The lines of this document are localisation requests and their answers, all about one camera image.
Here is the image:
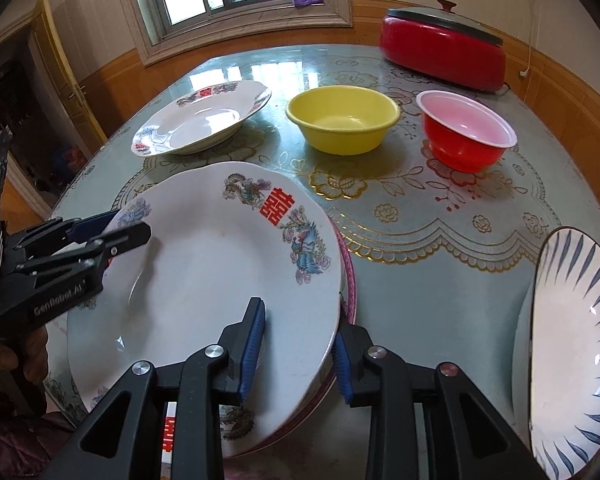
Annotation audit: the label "yellow plastic bowl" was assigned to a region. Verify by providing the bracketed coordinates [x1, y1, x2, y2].
[286, 86, 402, 156]

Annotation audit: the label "large white phoenix print plate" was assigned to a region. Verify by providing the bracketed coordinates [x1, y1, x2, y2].
[66, 161, 343, 458]

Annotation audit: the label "grey pot lid red knob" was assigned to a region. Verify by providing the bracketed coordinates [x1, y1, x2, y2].
[386, 0, 504, 47]

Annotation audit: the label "scalloped white printed plate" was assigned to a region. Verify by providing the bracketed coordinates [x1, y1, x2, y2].
[131, 80, 272, 157]

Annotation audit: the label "wooden door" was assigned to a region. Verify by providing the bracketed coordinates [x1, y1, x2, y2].
[32, 0, 108, 146]

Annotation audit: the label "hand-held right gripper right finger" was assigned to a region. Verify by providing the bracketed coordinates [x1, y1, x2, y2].
[331, 321, 548, 480]

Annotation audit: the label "person's left hand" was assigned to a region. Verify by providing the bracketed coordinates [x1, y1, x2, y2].
[0, 326, 49, 407]

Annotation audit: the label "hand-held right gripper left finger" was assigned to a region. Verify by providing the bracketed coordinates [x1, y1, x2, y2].
[40, 296, 267, 480]

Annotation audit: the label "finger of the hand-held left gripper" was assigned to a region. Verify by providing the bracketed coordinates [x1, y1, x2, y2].
[11, 209, 122, 257]
[16, 221, 152, 277]

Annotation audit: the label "teal gold floral tablecloth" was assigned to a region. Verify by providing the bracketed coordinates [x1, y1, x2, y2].
[45, 42, 600, 480]

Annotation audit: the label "red electric pot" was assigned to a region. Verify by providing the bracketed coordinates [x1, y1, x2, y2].
[378, 15, 507, 93]

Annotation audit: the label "white power cord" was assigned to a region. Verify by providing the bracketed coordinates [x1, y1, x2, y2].
[519, 0, 538, 78]

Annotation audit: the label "pink rimmed printed plate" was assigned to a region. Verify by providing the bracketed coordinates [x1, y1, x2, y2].
[165, 225, 358, 461]

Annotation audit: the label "red plastic bowl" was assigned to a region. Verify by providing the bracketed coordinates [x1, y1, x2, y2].
[415, 90, 517, 173]

